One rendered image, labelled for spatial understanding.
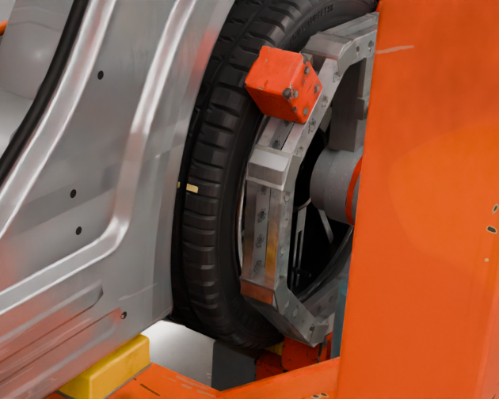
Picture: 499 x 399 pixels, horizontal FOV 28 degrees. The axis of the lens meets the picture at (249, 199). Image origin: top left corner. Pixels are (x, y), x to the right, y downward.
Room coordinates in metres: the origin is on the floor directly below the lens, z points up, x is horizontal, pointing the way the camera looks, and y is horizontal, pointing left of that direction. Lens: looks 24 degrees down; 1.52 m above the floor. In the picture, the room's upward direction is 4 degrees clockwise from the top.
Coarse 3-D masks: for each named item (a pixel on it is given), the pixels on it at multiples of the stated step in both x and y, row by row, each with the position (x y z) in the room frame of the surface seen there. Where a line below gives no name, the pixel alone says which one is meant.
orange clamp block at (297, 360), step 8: (328, 336) 1.50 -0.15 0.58; (288, 344) 1.51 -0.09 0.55; (296, 344) 1.50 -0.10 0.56; (304, 344) 1.50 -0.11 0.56; (320, 344) 1.48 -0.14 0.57; (288, 352) 1.51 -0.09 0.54; (296, 352) 1.50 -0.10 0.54; (304, 352) 1.49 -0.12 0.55; (312, 352) 1.49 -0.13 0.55; (320, 352) 1.48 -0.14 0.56; (280, 360) 1.51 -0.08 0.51; (288, 360) 1.50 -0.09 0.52; (296, 360) 1.50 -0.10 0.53; (304, 360) 1.49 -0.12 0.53; (312, 360) 1.48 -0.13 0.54; (320, 360) 1.48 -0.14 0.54; (288, 368) 1.50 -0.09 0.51; (296, 368) 1.49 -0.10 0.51
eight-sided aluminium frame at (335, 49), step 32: (320, 32) 1.51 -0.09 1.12; (352, 32) 1.57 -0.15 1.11; (320, 64) 1.46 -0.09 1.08; (320, 96) 1.40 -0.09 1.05; (288, 128) 1.41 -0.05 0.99; (256, 160) 1.35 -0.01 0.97; (288, 160) 1.34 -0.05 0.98; (256, 192) 1.35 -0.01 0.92; (288, 192) 1.35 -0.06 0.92; (256, 224) 1.35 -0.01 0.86; (288, 224) 1.35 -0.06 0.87; (256, 256) 1.35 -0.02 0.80; (288, 256) 1.36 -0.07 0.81; (256, 288) 1.34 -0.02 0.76; (288, 320) 1.37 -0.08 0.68; (320, 320) 1.49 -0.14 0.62
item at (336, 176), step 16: (320, 160) 1.55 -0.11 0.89; (336, 160) 1.53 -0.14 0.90; (352, 160) 1.52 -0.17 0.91; (320, 176) 1.53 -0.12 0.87; (336, 176) 1.51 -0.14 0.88; (352, 176) 1.50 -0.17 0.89; (320, 192) 1.53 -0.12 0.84; (336, 192) 1.50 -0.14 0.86; (352, 192) 1.49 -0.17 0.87; (320, 208) 1.55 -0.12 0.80; (336, 208) 1.50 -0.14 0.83; (352, 208) 1.48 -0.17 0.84; (352, 224) 1.50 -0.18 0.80
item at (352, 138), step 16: (352, 64) 1.55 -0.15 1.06; (352, 80) 1.54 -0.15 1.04; (336, 96) 1.56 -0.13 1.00; (352, 96) 1.54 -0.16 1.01; (336, 112) 1.56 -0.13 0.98; (352, 112) 1.54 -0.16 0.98; (336, 128) 1.55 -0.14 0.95; (352, 128) 1.54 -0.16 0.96; (336, 144) 1.55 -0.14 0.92; (352, 144) 1.54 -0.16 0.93
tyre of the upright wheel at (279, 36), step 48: (240, 0) 1.54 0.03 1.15; (288, 0) 1.53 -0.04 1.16; (336, 0) 1.61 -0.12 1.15; (240, 48) 1.44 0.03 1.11; (288, 48) 1.48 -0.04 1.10; (240, 96) 1.38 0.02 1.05; (192, 144) 1.37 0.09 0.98; (240, 144) 1.38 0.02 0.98; (192, 192) 1.34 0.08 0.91; (192, 240) 1.33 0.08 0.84; (192, 288) 1.35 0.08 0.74; (240, 288) 1.40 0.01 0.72; (240, 336) 1.41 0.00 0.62
